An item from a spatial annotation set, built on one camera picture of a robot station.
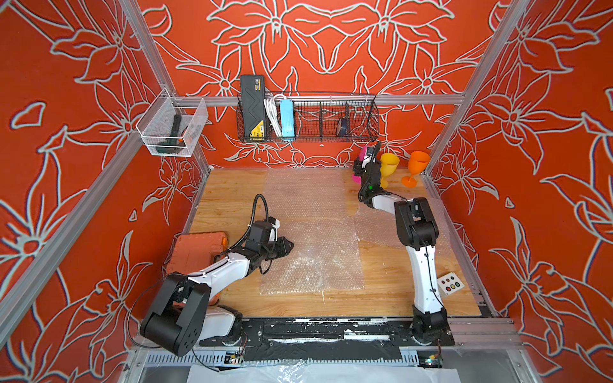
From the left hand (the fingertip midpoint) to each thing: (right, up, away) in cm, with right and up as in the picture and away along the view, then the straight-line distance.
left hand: (293, 244), depth 87 cm
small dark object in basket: (+19, +45, +5) cm, 49 cm away
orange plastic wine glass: (+54, +33, +14) cm, 65 cm away
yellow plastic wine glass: (+40, +31, +13) cm, 53 cm away
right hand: (+30, +37, +16) cm, 50 cm away
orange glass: (+7, +14, +20) cm, 25 cm away
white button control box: (+54, -12, -8) cm, 56 cm away
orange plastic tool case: (-37, -2, -2) cm, 37 cm away
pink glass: (+12, -5, +1) cm, 13 cm away
